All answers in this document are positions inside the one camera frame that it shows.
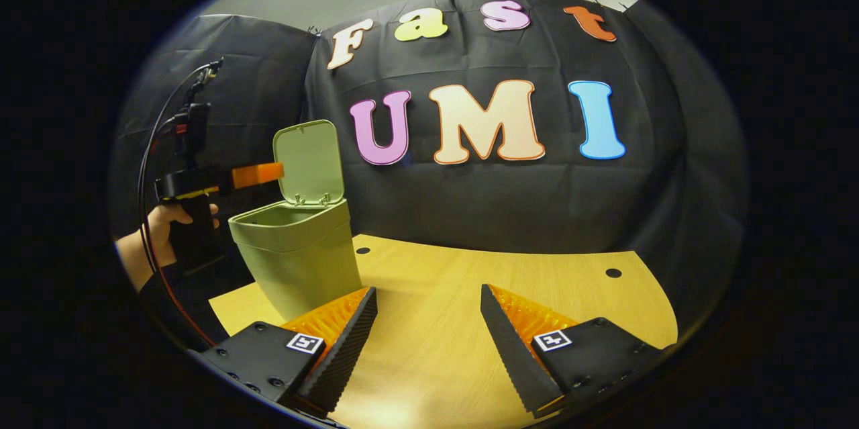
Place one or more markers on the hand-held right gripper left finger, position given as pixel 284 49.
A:
pixel 342 348

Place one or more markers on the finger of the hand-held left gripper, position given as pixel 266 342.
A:
pixel 258 175

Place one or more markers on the green desktop garbage bin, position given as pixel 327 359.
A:
pixel 302 254

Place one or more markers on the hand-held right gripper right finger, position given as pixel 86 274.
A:
pixel 513 352

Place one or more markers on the black backdrop cloth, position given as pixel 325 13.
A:
pixel 470 201

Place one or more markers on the wooden desktop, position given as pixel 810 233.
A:
pixel 456 301

